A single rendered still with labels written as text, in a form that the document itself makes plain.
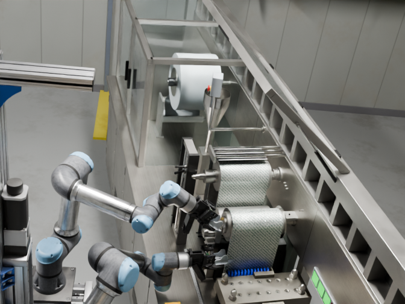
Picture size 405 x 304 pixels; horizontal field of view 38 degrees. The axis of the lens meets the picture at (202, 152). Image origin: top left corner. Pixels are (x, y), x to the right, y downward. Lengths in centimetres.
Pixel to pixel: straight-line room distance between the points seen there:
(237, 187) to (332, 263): 60
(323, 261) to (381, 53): 428
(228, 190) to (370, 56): 402
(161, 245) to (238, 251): 49
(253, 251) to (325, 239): 38
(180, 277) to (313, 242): 67
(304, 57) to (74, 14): 238
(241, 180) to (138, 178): 88
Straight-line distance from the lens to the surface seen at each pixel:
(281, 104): 209
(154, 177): 345
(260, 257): 273
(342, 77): 652
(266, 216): 262
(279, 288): 271
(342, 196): 233
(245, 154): 273
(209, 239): 270
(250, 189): 277
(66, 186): 245
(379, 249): 214
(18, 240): 236
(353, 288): 231
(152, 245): 299
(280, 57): 625
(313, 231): 257
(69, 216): 273
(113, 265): 227
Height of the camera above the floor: 288
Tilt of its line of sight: 32 degrees down
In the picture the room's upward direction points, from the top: 9 degrees clockwise
